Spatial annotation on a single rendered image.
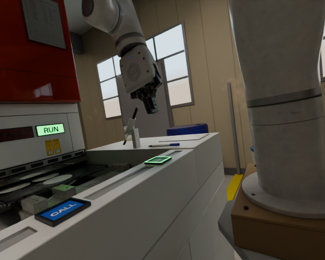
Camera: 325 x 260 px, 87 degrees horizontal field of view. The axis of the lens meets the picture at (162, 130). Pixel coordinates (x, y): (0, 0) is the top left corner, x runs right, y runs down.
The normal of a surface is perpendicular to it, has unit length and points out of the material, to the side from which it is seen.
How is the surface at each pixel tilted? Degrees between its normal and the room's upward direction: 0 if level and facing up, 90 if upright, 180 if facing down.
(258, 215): 4
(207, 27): 90
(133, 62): 88
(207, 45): 90
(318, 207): 4
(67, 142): 90
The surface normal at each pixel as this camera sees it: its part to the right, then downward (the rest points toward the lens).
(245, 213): -0.20, -0.97
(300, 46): -0.06, 0.55
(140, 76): -0.50, 0.11
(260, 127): -0.92, 0.22
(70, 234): 0.84, -0.08
